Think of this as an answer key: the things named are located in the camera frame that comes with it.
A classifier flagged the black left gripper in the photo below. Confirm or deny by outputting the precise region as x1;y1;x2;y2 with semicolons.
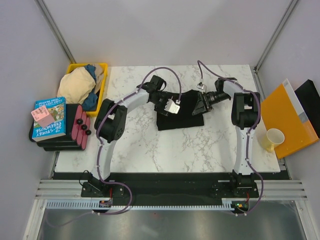
151;92;177;117

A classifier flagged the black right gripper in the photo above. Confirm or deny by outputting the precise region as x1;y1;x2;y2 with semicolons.
192;92;230;117

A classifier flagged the black t shirt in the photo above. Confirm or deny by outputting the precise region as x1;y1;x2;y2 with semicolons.
156;90;205;131

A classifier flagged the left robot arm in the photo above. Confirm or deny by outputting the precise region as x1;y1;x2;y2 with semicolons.
92;75;182;197

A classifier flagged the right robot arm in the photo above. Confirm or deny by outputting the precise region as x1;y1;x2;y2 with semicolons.
192;77;261;197

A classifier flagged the blue t shirt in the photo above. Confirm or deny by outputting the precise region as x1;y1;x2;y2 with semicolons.
81;64;98;112

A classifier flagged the orange folder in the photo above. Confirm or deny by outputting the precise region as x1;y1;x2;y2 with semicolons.
261;79;319;159

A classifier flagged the yellow mug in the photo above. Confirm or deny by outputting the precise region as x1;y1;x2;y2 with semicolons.
259;128;285;153

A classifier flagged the yellow plastic bin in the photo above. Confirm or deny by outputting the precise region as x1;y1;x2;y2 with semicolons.
57;63;108;117

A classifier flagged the blue paperback book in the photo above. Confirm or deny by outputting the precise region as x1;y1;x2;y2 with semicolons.
31;97;66;142

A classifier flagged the black box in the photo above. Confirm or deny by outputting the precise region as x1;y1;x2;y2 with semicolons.
294;79;320;138

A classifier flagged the pink cube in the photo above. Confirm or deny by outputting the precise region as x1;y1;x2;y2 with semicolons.
31;105;55;128

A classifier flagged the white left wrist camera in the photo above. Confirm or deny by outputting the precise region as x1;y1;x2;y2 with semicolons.
164;99;180;114

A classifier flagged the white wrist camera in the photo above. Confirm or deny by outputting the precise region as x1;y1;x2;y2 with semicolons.
164;99;180;114
196;81;206;92

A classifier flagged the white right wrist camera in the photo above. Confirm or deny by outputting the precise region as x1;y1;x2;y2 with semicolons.
196;81;206;92

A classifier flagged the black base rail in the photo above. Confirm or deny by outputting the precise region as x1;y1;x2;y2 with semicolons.
53;170;289;205

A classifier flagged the white slotted cable duct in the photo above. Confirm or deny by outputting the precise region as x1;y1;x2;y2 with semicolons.
45;198;237;211

